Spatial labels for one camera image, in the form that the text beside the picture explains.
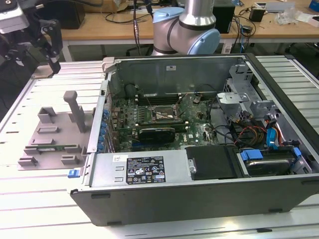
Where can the small black device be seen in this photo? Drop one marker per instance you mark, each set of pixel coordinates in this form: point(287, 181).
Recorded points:
point(247, 29)

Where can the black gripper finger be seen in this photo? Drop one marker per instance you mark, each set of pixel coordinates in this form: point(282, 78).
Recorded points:
point(15, 51)
point(53, 39)

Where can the hard disk in blue carrier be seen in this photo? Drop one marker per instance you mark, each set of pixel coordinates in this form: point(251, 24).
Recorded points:
point(266, 165)

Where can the white flat box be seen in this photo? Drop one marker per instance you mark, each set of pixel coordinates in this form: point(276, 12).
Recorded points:
point(309, 20)

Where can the blue case latch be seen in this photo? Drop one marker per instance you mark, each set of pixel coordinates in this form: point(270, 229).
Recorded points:
point(73, 173)

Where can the clear plastic bag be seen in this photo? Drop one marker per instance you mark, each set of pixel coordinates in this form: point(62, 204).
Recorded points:
point(286, 16)

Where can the open black PC case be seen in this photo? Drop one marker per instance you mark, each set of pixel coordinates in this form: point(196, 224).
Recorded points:
point(174, 201)

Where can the black computer tower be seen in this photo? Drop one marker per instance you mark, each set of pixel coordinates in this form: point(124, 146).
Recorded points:
point(72, 15)

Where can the black drive bay cover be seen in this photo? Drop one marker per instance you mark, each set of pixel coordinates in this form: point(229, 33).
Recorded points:
point(211, 161)

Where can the grey parts rack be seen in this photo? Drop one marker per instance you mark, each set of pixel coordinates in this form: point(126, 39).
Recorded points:
point(64, 124)

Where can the black RAM slot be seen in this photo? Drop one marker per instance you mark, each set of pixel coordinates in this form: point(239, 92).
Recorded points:
point(159, 122)
point(162, 127)
point(159, 96)
point(159, 101)

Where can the black coin battery holder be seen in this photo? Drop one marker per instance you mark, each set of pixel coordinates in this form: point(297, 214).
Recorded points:
point(196, 99)

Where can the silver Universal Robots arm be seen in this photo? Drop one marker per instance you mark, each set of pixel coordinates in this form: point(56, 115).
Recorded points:
point(174, 27)

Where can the grey case corner piece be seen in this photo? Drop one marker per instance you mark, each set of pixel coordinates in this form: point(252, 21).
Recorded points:
point(108, 62)

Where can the green RAM stick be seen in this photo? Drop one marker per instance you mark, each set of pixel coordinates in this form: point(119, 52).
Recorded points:
point(53, 148)

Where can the blue expansion bracket clips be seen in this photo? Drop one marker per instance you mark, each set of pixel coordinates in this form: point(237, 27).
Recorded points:
point(103, 129)

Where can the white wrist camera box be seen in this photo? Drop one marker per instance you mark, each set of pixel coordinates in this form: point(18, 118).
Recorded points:
point(12, 20)

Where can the black graphics card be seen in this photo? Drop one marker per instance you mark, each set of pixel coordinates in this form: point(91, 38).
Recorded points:
point(157, 135)

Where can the silver drive cage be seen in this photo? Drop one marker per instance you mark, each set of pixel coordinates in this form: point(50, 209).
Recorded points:
point(228, 98)

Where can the small black adapter box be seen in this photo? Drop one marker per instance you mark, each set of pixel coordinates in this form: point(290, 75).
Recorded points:
point(256, 14)

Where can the grey flat tray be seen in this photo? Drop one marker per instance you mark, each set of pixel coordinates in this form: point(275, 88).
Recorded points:
point(279, 7)

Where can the green motherboard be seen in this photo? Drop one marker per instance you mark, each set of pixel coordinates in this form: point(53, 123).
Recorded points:
point(194, 124)

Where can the silver power supply with label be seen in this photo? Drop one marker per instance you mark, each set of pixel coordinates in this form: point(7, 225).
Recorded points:
point(104, 171)

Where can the CPU socket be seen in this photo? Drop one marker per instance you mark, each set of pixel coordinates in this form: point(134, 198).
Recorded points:
point(163, 111)

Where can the wooden desk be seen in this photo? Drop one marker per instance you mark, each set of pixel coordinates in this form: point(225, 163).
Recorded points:
point(99, 30)

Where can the tall black box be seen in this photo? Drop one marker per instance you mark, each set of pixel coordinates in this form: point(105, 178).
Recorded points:
point(226, 20)

